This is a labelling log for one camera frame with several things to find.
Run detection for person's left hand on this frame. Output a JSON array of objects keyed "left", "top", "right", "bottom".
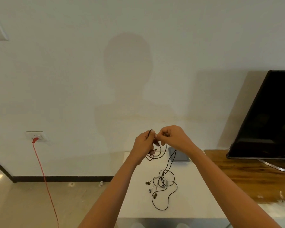
[{"left": 130, "top": 131, "right": 158, "bottom": 166}]

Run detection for person's right hand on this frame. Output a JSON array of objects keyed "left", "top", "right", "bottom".
[{"left": 157, "top": 125, "right": 196, "bottom": 155}]

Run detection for black wired earphones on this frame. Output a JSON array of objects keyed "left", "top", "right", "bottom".
[{"left": 145, "top": 129, "right": 178, "bottom": 211}]

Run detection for person's right forearm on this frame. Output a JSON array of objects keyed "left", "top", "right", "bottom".
[{"left": 187, "top": 144, "right": 283, "bottom": 228}]

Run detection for person's left forearm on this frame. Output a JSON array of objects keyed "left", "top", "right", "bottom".
[{"left": 78, "top": 156, "right": 143, "bottom": 228}]

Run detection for grey square tray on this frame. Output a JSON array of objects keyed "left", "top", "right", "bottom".
[{"left": 168, "top": 147, "right": 190, "bottom": 164}]

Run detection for wooden television cabinet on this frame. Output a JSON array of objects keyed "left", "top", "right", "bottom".
[{"left": 204, "top": 149, "right": 285, "bottom": 204}]

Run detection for black flat television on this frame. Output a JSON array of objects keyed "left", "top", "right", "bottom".
[{"left": 226, "top": 70, "right": 285, "bottom": 161}]

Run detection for silver television stand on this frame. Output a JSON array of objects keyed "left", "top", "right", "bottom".
[{"left": 258, "top": 159, "right": 285, "bottom": 175}]

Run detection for grey wired earphones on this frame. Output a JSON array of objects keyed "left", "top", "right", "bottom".
[{"left": 147, "top": 177, "right": 168, "bottom": 194}]

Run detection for white wall socket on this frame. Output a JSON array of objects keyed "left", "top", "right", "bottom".
[{"left": 26, "top": 131, "right": 49, "bottom": 142}]

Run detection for red power cable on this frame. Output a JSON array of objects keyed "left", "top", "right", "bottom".
[{"left": 32, "top": 142, "right": 59, "bottom": 228}]

